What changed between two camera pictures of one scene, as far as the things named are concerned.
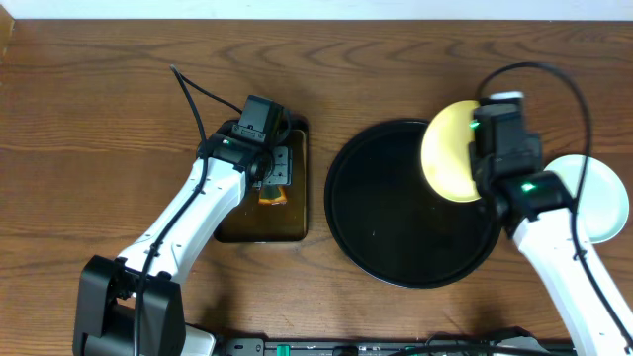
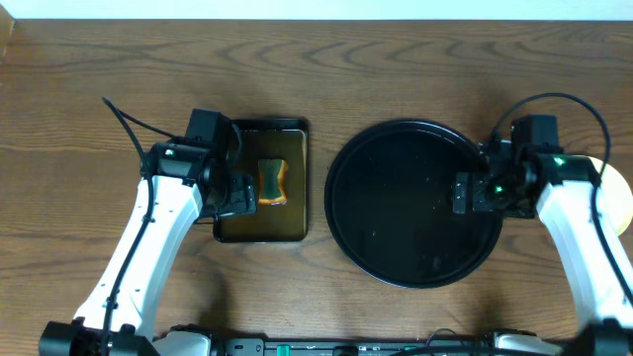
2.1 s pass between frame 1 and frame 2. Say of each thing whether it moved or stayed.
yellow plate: moved
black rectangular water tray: stayed
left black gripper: moved
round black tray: stayed
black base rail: stayed
